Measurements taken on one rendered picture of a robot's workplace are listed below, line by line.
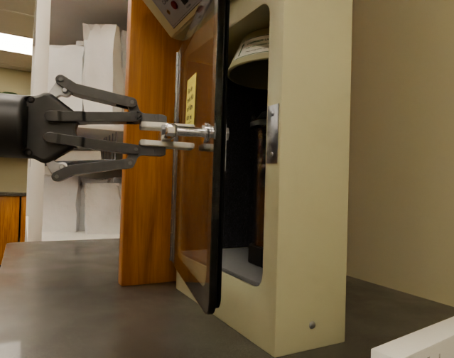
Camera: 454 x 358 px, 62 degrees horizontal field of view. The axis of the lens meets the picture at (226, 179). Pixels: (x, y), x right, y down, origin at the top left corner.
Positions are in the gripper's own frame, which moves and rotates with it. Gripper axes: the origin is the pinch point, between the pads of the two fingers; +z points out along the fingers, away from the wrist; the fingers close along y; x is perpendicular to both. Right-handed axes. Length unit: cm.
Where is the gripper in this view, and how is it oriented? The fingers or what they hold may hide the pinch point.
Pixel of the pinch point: (166, 136)
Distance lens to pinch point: 51.1
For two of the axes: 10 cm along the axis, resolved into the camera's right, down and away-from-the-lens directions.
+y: 0.3, -10.0, 0.2
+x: -2.8, 0.1, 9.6
